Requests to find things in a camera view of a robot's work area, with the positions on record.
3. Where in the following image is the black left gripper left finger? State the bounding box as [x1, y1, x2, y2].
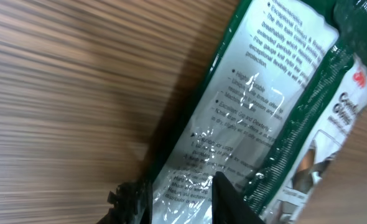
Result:
[96, 179, 153, 224]

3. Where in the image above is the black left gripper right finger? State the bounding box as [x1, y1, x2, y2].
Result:
[211, 171, 265, 224]

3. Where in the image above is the green glove packet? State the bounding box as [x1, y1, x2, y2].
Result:
[150, 0, 367, 223]

